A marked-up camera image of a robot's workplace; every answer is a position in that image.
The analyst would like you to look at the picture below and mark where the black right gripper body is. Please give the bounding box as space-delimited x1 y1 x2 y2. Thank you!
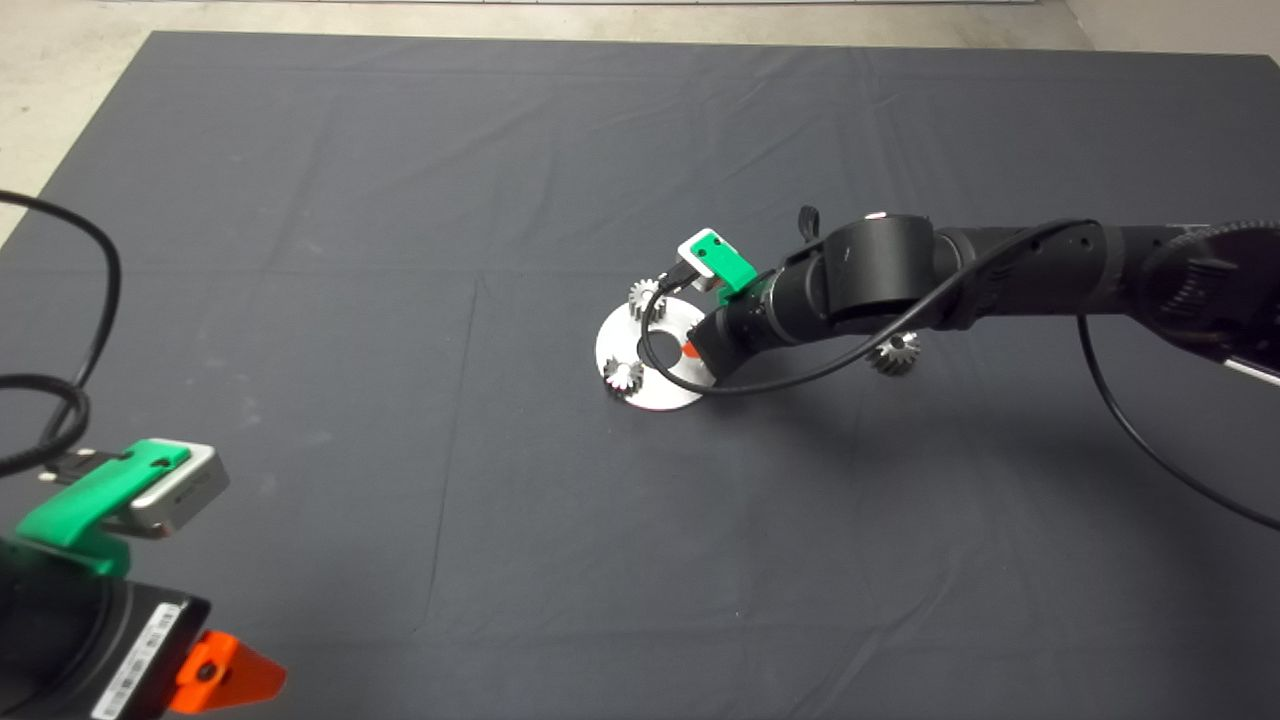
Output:
688 283 788 387

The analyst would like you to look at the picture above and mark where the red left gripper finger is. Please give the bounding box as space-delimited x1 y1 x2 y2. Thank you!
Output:
170 630 288 713

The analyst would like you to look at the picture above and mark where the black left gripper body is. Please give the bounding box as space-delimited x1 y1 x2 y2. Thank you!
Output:
0 578 212 720

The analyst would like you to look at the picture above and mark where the larger steel gear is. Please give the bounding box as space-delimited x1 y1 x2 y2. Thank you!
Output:
868 332 923 378

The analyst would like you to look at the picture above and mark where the round metal plate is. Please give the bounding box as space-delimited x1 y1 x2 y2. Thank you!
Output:
596 297 717 411

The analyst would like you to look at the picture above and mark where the dark grey table cloth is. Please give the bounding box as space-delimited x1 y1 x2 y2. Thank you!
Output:
0 30 1280 720

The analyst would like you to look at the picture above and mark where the green right camera mount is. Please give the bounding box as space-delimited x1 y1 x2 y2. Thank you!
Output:
690 232 758 294

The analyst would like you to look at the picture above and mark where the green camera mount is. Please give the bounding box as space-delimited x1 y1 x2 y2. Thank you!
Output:
690 232 758 294
15 440 191 576

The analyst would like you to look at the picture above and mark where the black right camera cable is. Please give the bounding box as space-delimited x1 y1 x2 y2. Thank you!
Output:
638 220 1280 531

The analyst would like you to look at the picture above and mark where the black camera cable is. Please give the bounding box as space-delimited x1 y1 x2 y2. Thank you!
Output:
638 220 1280 531
0 190 123 481

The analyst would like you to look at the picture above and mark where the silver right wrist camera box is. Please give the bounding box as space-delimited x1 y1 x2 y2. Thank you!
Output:
677 228 723 291

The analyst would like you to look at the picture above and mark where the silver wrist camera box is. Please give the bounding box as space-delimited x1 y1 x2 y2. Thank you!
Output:
677 228 723 291
128 445 230 537

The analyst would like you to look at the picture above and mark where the green left camera mount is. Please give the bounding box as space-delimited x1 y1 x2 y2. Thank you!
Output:
15 440 191 576

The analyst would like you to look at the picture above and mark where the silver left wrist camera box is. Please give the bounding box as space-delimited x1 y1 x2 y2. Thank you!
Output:
128 445 230 537

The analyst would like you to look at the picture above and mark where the black left camera cable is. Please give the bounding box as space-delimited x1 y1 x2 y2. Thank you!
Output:
0 190 123 481

